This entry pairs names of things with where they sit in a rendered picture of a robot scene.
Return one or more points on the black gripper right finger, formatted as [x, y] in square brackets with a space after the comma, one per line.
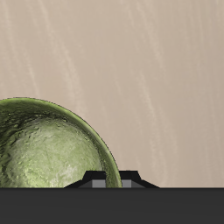
[129, 176]

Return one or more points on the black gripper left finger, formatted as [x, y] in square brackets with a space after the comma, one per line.
[94, 176]

